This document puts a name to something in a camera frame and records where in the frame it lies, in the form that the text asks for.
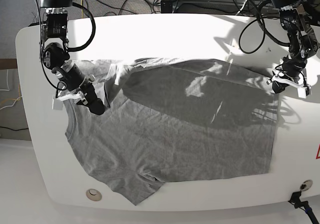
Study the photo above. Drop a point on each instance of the round grommet with cable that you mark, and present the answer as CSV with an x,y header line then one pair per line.
x,y
306,185

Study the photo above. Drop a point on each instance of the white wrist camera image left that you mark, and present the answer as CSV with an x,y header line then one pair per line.
x,y
57,104

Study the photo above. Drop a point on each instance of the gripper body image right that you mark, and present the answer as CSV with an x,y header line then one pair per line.
x,y
290,72

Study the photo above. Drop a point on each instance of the round beige table grommet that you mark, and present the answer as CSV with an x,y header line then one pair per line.
x,y
93,195

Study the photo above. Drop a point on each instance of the black clamp with cable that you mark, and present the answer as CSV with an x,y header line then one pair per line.
x,y
304,205

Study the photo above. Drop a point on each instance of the red warning triangle sticker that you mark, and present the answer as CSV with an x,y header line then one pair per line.
x,y
318,153

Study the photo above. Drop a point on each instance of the grey T-shirt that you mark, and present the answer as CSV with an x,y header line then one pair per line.
x,y
172,120

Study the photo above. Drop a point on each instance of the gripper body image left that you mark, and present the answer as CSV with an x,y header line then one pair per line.
x,y
73,84

